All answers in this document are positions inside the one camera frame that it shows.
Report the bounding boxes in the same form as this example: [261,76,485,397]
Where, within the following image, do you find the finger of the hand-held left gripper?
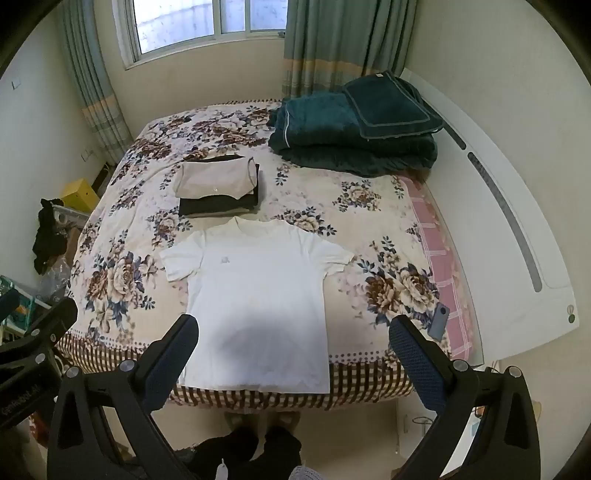
[0,291,22,326]
[0,298,78,370]

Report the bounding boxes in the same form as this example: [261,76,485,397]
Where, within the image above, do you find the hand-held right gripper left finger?
[46,314,200,480]

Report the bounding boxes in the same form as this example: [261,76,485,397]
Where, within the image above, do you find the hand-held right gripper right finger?
[388,315,541,480]

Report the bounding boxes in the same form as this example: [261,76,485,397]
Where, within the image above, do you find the white t-shirt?
[159,217,355,394]

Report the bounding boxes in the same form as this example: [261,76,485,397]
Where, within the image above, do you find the green basket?
[0,275,51,333]

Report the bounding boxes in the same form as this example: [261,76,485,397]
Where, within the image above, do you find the clear plastic bag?
[39,268,71,302]

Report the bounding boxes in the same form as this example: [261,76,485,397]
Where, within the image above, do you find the grey phone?
[427,305,451,339]

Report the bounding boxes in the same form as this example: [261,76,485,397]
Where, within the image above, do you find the black cloth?
[32,198,68,273]

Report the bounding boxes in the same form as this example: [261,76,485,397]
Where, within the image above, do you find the beige slipper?
[265,411,301,430]
[224,412,262,432]

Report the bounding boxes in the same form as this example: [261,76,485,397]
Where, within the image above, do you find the pink checkered sheet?
[399,175,483,365]

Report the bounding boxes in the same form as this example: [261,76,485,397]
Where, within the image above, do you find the white headboard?
[399,67,580,361]

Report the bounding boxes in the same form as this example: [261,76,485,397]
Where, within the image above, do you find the floral blanket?
[55,98,455,411]

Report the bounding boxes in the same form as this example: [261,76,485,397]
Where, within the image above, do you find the yellow box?
[61,178,100,213]

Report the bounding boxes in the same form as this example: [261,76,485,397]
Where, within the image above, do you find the person's black pants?
[191,425,303,480]

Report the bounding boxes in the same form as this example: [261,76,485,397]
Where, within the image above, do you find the beige folded garment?
[173,156,257,200]

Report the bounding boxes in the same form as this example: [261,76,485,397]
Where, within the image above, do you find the green striped curtain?
[55,0,134,164]
[281,0,419,100]

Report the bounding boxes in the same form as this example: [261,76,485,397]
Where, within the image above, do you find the teal folded quilt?
[268,92,438,178]

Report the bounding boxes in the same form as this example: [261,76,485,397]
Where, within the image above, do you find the teal pillow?
[342,71,445,141]

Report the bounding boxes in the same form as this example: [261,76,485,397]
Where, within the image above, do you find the window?
[119,0,289,70]

